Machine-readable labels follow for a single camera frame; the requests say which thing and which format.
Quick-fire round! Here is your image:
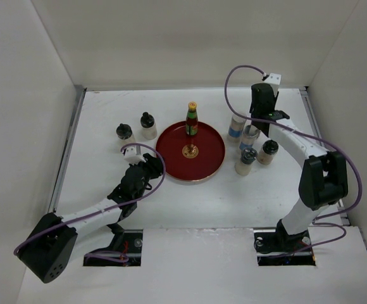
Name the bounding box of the blue label jar silver lid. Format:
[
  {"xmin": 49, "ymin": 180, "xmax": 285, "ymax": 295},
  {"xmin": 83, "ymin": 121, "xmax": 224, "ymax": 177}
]
[{"xmin": 227, "ymin": 114, "xmax": 247, "ymax": 143}]

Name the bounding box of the sauce bottle yellow cap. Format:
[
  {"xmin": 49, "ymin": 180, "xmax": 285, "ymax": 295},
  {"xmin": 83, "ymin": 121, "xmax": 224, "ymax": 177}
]
[{"xmin": 185, "ymin": 101, "xmax": 200, "ymax": 137}]

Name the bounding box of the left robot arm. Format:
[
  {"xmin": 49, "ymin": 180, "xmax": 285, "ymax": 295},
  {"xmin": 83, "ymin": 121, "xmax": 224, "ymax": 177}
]
[{"xmin": 14, "ymin": 152, "xmax": 166, "ymax": 284}]

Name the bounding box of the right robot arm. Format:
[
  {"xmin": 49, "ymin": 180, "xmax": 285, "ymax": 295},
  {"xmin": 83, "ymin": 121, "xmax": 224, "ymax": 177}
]
[{"xmin": 250, "ymin": 83, "xmax": 348, "ymax": 254}]

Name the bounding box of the blue label peppercorn jar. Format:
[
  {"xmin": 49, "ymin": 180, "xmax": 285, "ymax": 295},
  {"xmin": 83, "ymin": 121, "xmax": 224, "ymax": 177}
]
[{"xmin": 239, "ymin": 124, "xmax": 260, "ymax": 152}]

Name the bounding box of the black cap spice jar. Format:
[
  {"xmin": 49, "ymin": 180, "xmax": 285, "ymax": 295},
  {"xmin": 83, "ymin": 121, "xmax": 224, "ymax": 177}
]
[{"xmin": 257, "ymin": 139, "xmax": 279, "ymax": 165}]

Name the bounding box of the black pump jar far left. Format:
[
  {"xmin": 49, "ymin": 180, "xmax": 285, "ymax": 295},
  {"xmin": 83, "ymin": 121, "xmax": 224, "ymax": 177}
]
[{"xmin": 116, "ymin": 123, "xmax": 136, "ymax": 151}]

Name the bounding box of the black pump jar white powder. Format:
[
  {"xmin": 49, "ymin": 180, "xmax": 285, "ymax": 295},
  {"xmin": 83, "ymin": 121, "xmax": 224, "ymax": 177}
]
[{"xmin": 140, "ymin": 112, "xmax": 158, "ymax": 140}]

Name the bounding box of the chrome top grinder jar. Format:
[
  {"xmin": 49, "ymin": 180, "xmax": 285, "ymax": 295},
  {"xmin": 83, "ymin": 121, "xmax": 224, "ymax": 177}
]
[{"xmin": 235, "ymin": 147, "xmax": 258, "ymax": 176}]

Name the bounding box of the red round tray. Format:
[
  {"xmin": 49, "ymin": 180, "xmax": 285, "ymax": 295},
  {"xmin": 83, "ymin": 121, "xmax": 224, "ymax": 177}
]
[{"xmin": 156, "ymin": 121, "xmax": 225, "ymax": 182}]

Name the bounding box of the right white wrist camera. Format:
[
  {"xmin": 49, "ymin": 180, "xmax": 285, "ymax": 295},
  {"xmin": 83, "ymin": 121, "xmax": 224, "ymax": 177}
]
[{"xmin": 263, "ymin": 73, "xmax": 282, "ymax": 96}]

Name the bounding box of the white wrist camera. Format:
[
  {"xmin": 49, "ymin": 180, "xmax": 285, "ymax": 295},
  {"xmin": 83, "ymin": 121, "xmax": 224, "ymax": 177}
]
[
  {"xmin": 121, "ymin": 144, "xmax": 145, "ymax": 165},
  {"xmin": 263, "ymin": 73, "xmax": 282, "ymax": 96}
]

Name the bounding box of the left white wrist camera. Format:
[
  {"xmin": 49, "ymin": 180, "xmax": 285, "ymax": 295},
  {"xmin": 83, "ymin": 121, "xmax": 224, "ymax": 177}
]
[{"xmin": 121, "ymin": 144, "xmax": 145, "ymax": 165}]

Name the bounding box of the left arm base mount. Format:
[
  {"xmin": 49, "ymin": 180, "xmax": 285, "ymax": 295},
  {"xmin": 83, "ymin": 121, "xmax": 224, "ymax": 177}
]
[{"xmin": 83, "ymin": 224, "xmax": 144, "ymax": 267}]

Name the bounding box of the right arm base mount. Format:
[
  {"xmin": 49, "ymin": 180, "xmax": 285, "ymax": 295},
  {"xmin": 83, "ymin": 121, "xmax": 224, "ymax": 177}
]
[{"xmin": 254, "ymin": 229, "xmax": 316, "ymax": 267}]

